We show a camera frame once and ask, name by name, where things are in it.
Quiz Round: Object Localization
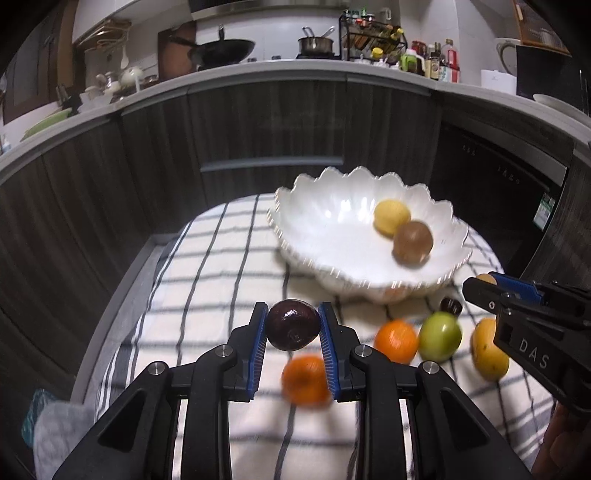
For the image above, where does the steel saucepan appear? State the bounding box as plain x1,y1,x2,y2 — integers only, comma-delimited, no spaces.
298,26,335,57

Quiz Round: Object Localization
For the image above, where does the teal plastic bag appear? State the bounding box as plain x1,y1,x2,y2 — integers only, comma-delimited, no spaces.
20,387,96,480

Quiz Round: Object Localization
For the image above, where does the green apple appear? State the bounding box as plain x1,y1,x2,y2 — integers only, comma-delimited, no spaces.
419,311,463,363

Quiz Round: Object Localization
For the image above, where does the white plate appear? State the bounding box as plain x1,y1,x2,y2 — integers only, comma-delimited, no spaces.
533,94,590,123

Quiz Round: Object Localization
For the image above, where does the black range hood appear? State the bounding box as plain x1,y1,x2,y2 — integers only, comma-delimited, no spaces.
188,0,351,20

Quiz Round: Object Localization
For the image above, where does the brown kiwi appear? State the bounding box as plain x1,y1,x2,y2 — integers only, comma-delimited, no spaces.
393,221,434,266

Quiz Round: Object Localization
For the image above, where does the orange mandarin with stem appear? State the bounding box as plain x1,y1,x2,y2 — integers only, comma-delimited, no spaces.
374,319,419,365

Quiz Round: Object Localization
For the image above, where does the dark wood kitchen cabinet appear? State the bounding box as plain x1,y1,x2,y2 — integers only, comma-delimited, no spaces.
1,78,590,411

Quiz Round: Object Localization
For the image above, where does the right hand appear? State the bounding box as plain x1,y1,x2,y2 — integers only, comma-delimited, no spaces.
531,403,590,479

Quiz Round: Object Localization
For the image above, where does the black dishwasher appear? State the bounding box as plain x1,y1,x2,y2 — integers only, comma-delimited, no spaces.
429,122,562,277

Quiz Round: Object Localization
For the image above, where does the small tan longan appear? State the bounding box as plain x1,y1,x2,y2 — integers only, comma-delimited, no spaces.
476,273,497,285

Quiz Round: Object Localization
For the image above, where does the dark purple plum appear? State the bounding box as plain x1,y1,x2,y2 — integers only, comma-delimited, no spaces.
266,299,321,351

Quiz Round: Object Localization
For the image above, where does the white teapot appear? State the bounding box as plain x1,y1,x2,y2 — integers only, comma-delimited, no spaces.
119,66,144,90

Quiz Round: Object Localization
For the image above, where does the small dark cherry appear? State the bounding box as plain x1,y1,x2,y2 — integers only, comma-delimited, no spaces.
439,297,463,317

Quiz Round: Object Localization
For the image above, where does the white scalloped bowl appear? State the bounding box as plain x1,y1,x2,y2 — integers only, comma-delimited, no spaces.
267,166,472,304

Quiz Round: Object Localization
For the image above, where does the black spice rack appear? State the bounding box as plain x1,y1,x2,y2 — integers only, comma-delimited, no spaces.
339,9,409,65

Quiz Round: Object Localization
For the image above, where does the black wok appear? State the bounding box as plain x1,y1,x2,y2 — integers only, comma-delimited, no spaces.
168,24,256,70

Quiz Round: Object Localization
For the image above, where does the wooden cutting board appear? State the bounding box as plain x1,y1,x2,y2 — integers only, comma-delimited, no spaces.
157,21,197,82

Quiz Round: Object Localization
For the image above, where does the black microwave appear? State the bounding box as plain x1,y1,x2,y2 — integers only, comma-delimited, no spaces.
516,46,590,113

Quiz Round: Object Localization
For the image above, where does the white box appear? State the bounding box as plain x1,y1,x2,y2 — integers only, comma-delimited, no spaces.
481,69,517,95

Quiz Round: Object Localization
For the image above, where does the white checked cloth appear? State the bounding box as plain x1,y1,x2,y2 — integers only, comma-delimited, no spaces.
83,192,558,480

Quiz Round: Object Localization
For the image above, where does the yellow lemon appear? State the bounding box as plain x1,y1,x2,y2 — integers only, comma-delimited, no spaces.
374,199,411,238

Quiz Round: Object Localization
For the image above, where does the white electric kettle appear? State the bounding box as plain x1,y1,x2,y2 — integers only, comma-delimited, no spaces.
495,37,521,76

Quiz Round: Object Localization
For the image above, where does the yellow mango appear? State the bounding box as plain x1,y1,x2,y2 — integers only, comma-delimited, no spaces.
471,318,510,382

